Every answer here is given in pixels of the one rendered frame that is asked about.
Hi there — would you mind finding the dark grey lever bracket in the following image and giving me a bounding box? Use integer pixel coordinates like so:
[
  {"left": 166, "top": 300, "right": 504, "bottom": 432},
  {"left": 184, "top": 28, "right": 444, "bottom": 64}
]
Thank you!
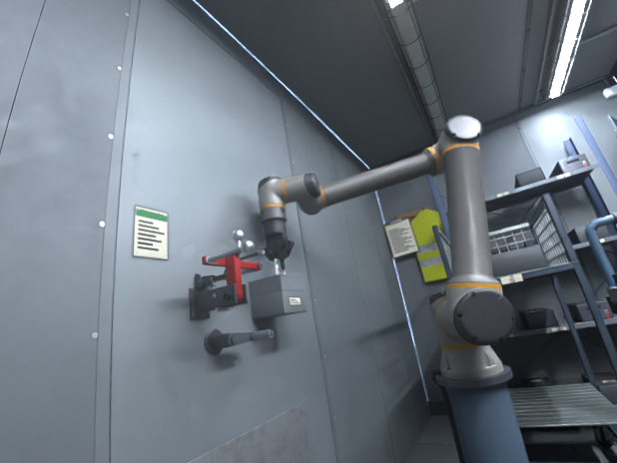
[{"left": 188, "top": 272, "right": 251, "bottom": 321}]

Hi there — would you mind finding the brown clipboard with paper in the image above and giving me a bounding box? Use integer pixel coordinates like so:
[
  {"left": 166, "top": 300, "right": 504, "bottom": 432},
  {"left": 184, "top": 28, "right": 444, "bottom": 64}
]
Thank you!
[{"left": 383, "top": 217, "right": 420, "bottom": 259}]

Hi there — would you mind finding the grey drawer cabinet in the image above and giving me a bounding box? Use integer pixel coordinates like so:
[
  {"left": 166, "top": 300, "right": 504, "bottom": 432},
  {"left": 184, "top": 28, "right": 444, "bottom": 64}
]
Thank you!
[{"left": 531, "top": 197, "right": 578, "bottom": 267}]

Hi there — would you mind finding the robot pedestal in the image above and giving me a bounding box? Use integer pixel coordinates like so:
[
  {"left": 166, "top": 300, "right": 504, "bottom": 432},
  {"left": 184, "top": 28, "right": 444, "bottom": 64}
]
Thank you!
[{"left": 434, "top": 371, "right": 532, "bottom": 463}]

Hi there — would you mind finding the white mesh crate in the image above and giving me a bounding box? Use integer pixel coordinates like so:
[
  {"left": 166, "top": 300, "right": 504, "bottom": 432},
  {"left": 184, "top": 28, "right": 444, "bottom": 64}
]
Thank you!
[{"left": 486, "top": 223, "right": 537, "bottom": 252}]

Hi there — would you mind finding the black storage bin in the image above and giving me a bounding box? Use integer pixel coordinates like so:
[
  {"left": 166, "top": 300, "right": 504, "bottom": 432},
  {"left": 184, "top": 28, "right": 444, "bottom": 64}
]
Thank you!
[
  {"left": 518, "top": 307, "right": 561, "bottom": 329},
  {"left": 567, "top": 300, "right": 600, "bottom": 323}
]

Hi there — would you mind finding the dark grey storage box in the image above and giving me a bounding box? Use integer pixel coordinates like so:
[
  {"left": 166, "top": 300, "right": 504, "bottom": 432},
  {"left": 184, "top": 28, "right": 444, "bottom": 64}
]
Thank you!
[
  {"left": 560, "top": 152, "right": 591, "bottom": 174},
  {"left": 513, "top": 167, "right": 546, "bottom": 190}
]

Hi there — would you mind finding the blue trolley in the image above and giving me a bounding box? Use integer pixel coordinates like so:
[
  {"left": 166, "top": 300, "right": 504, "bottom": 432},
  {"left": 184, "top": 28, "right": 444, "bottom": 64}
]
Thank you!
[{"left": 584, "top": 213, "right": 617, "bottom": 312}]

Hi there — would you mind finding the grey metal box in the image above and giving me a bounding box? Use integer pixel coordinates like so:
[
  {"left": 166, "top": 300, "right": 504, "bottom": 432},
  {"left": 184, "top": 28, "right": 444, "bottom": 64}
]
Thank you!
[{"left": 248, "top": 272, "right": 309, "bottom": 325}]

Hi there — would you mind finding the yellow high-visibility vest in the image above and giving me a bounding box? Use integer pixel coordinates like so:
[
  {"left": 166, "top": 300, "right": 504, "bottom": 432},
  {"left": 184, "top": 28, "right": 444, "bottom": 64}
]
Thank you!
[{"left": 411, "top": 206, "right": 453, "bottom": 286}]

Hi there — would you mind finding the red guard with silver knob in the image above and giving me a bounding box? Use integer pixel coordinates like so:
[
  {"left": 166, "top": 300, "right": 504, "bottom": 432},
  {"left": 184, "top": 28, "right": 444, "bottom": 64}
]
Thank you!
[{"left": 201, "top": 229, "right": 263, "bottom": 306}]

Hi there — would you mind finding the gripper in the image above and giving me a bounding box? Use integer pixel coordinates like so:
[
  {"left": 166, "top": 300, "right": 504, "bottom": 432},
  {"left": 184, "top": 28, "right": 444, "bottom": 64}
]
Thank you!
[{"left": 262, "top": 218, "right": 296, "bottom": 261}]

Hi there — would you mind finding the dark grey spindle handle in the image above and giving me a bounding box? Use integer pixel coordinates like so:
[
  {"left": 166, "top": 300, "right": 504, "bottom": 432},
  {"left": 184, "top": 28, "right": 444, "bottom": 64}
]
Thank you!
[{"left": 203, "top": 327, "right": 278, "bottom": 359}]

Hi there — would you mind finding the green and white sign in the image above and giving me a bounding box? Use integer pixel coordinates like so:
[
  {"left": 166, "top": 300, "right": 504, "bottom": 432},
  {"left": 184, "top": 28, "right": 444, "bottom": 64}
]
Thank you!
[{"left": 133, "top": 204, "right": 171, "bottom": 261}]

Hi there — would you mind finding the grey ceiling duct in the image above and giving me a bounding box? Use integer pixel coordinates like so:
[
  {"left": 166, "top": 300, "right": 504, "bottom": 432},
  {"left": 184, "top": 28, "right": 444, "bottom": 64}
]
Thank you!
[{"left": 384, "top": 0, "right": 450, "bottom": 142}]

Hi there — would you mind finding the silver escape lever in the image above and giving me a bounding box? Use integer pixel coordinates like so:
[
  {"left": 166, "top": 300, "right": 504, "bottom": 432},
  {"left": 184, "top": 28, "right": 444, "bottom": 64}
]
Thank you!
[{"left": 204, "top": 237, "right": 266, "bottom": 266}]

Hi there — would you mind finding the blue shelving unit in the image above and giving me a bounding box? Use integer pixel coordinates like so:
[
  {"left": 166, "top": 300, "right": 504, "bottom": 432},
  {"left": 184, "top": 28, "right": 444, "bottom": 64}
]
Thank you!
[{"left": 425, "top": 113, "right": 617, "bottom": 463}]

